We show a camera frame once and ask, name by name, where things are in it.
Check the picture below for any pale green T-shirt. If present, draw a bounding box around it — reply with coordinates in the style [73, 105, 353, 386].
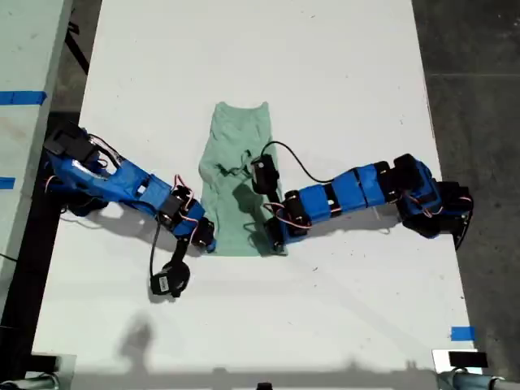
[197, 101, 289, 258]

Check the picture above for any small black box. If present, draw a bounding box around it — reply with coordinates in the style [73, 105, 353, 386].
[30, 353, 58, 373]
[448, 351, 488, 366]

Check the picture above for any long blue tape strip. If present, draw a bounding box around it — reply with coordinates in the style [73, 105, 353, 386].
[0, 90, 48, 106]

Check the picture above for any grey tube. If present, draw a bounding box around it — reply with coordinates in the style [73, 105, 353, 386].
[0, 375, 62, 390]
[436, 370, 520, 390]

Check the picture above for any pale side table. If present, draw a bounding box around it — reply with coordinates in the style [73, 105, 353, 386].
[0, 0, 74, 310]

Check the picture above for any black camera box with label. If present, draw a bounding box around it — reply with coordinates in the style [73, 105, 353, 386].
[149, 262, 192, 298]

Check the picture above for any black camera cable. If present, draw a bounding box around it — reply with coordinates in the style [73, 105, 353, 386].
[262, 141, 326, 184]
[148, 221, 162, 281]

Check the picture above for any black base cable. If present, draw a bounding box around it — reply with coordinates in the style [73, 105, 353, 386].
[453, 209, 475, 251]

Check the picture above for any black strap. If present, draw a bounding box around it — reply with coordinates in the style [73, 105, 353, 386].
[63, 18, 91, 76]

